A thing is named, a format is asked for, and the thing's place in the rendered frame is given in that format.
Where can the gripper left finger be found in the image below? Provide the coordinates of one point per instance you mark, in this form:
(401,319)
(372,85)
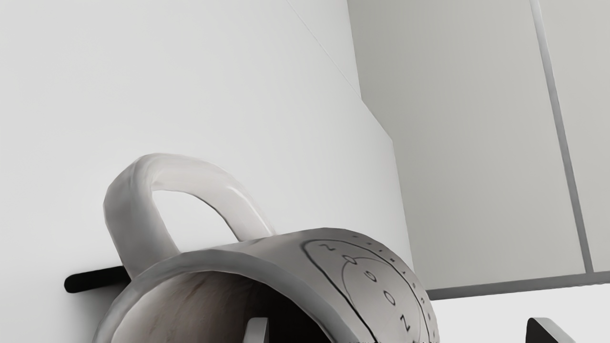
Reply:
(256,332)

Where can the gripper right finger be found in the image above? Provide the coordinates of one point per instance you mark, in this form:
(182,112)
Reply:
(542,334)

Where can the white mug with round print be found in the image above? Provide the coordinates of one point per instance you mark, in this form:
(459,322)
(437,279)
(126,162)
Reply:
(281,267)

